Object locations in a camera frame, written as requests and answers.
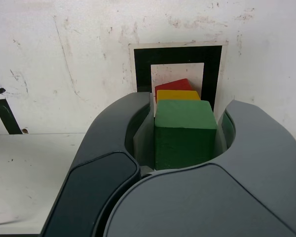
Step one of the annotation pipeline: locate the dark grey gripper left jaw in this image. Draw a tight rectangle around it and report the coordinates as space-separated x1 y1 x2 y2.
40 91 155 237

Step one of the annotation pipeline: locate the green cube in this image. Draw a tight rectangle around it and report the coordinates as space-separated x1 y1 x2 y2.
153 99 218 171

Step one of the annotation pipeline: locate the red cube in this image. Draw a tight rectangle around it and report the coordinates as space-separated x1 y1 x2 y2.
154 78 193 92

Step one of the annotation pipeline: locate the black tape square outline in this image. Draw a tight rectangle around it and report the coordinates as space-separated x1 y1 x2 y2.
133 45 223 113

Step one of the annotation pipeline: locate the yellow cube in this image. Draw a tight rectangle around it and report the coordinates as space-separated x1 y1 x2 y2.
155 89 201 102

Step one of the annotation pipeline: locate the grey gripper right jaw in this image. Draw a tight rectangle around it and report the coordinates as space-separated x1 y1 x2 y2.
103 99 296 237

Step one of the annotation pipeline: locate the black tape strip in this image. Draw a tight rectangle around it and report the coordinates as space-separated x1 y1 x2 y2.
0 66 24 135

